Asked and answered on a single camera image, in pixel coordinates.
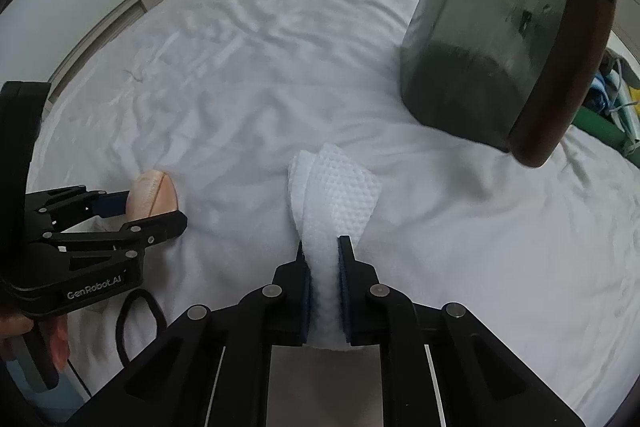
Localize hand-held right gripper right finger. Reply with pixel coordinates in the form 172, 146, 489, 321
337, 234, 587, 427

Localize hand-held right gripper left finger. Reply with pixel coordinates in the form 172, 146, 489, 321
65, 239, 313, 427

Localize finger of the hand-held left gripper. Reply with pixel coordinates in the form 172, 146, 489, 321
44, 211, 188, 258
27, 187, 133, 233

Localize white tissue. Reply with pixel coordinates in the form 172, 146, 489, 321
287, 143, 383, 353

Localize black hair tie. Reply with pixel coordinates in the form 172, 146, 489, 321
115, 289, 168, 365

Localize green tray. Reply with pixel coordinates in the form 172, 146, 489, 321
570, 104, 640, 168

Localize blue grey sock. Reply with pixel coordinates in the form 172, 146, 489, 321
582, 74, 613, 112

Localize light blue stick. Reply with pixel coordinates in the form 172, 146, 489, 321
611, 57, 640, 158

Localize person's left hand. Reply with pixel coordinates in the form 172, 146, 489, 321
0, 312, 71, 371

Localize white louvered radiator cabinet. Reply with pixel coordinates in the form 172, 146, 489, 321
42, 0, 223, 108

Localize white bed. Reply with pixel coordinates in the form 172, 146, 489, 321
25, 0, 640, 427

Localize person's light blue fluffy clothing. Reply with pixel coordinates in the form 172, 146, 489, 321
0, 342, 83, 413

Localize dark glass pitcher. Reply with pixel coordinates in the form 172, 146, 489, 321
400, 0, 621, 168

